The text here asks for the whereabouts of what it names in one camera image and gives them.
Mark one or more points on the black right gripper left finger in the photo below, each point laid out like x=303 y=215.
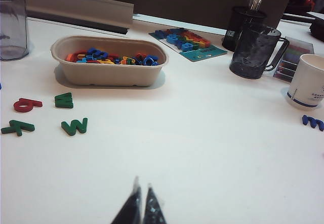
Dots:
x=130 y=208

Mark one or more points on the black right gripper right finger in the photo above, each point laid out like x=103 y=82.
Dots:
x=153 y=208

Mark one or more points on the green letter w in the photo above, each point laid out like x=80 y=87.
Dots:
x=60 y=100
x=68 y=129

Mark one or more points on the green letter k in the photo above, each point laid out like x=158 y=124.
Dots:
x=19 y=126

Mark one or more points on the red letter b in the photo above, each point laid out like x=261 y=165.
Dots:
x=35 y=103

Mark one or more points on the teal letter puzzle card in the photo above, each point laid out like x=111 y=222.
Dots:
x=202 y=54

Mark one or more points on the blue letter m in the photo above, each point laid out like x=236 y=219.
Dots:
x=307 y=120

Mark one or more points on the white paper cup blue stripe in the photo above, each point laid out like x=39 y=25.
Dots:
x=306 y=82

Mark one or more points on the beige pulp tray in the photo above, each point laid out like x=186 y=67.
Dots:
x=108 y=76

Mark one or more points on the dark smoky plastic pitcher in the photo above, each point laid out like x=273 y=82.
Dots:
x=253 y=57

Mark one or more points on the black mesh pen holder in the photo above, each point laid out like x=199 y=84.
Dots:
x=233 y=26

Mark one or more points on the clear box of coloured sheets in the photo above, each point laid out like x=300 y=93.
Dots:
x=296 y=49

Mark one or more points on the grey pen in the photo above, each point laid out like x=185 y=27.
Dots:
x=251 y=0
x=258 y=4

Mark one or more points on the black rectangular object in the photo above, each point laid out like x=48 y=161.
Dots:
x=317 y=28

